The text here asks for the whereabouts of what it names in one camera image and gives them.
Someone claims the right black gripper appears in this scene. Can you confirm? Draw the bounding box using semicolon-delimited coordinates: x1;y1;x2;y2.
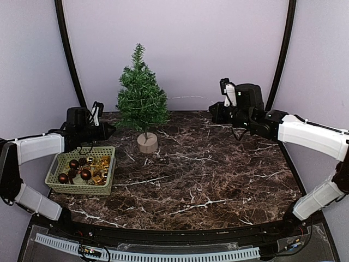
209;102;254;130

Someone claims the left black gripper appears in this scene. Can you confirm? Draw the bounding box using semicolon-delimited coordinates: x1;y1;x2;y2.
77;122;116;144

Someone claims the thin wire light string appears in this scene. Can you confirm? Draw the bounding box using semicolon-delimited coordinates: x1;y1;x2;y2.
119;90;215;110

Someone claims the small green christmas tree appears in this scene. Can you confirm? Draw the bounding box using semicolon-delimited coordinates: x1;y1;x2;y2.
116;43;170;139

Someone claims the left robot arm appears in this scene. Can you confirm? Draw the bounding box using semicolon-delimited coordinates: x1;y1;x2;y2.
1;102;116;238

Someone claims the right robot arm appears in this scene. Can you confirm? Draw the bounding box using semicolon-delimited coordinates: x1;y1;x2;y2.
209;78;348;237

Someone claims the round wooden tree base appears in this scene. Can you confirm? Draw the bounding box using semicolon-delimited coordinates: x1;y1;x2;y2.
137;132;158;154

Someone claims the brown pine cone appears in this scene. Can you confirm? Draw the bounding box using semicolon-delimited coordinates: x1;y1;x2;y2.
78;158;87;166

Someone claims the green perforated plastic basket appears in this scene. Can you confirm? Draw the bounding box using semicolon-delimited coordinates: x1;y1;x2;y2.
45;146;116;195

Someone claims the brown ball ornament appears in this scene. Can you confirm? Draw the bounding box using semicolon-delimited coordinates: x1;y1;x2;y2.
69;159;80;169
58;173;69;184
80;169;92;181

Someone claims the gold gift box ornament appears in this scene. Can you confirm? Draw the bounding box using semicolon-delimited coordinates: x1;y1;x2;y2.
91;175;103;186

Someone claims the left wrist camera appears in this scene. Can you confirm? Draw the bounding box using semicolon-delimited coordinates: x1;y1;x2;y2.
89;101;104;126

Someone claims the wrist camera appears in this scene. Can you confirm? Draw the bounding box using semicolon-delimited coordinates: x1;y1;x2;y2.
89;101;104;126
220;78;237;107

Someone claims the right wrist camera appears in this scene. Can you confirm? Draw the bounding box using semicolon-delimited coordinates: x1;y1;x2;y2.
220;78;237;107

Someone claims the black front rail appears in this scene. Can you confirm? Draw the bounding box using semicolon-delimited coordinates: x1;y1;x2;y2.
50;220;309;246

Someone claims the left black frame post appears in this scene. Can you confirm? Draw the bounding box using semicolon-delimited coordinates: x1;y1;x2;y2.
54;0;87;108

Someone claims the black frame post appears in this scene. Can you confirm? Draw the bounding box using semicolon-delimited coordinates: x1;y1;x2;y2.
54;0;87;108
266;0;297;111

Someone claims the right black frame post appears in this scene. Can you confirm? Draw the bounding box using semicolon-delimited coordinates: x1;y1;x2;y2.
266;0;297;111

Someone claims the white slotted cable duct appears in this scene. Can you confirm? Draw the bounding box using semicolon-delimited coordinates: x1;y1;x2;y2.
34;233;261;261

